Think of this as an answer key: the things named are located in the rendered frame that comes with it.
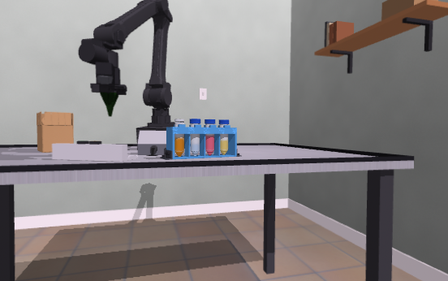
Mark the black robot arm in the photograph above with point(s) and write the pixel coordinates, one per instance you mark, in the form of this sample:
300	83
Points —
100	53

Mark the blue tube rack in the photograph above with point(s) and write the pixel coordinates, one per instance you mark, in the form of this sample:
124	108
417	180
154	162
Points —
197	129

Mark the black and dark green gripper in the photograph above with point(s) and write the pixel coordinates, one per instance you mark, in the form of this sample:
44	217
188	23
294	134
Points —
108	93

